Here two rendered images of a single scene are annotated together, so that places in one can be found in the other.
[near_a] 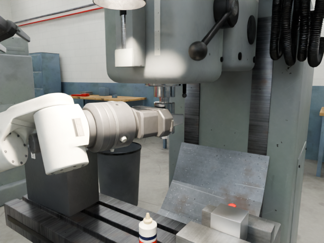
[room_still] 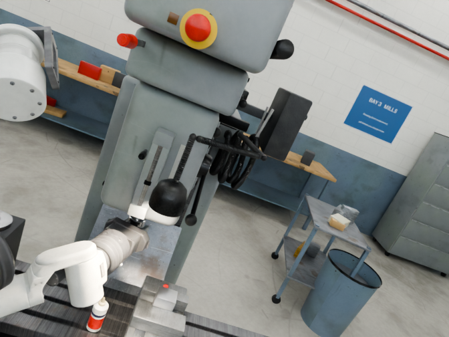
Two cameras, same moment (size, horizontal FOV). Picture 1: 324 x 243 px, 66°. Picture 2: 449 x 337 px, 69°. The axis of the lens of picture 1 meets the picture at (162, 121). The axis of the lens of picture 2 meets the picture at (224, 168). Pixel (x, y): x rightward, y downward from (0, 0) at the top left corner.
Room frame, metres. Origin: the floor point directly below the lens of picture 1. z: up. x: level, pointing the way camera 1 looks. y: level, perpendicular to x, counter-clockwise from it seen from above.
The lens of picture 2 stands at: (-0.14, 0.41, 1.73)
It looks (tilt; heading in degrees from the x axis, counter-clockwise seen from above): 17 degrees down; 317
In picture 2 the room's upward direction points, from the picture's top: 23 degrees clockwise
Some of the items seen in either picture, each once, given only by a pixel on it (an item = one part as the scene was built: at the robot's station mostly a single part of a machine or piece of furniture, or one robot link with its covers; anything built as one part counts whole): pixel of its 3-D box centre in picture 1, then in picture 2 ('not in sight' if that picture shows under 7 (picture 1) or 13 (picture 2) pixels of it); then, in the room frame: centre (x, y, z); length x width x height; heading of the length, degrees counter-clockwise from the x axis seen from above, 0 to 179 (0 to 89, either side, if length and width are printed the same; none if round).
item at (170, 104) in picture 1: (164, 104); (137, 218); (0.55, -0.01, 1.26); 0.05 x 0.05 x 0.01
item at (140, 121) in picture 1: (130, 124); (116, 243); (0.49, 0.06, 1.23); 0.13 x 0.12 x 0.10; 42
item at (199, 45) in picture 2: not in sight; (198, 29); (0.36, 0.12, 1.76); 0.06 x 0.02 x 0.06; 56
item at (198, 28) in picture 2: not in sight; (198, 28); (0.34, 0.14, 1.76); 0.04 x 0.03 x 0.04; 56
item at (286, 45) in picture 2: not in sight; (264, 51); (0.50, -0.15, 1.79); 0.45 x 0.04 x 0.04; 146
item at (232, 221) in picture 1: (229, 225); (164, 301); (0.47, -0.14, 1.03); 0.06 x 0.05 x 0.06; 55
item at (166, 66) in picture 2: not in sight; (192, 70); (0.59, -0.03, 1.68); 0.34 x 0.24 x 0.10; 146
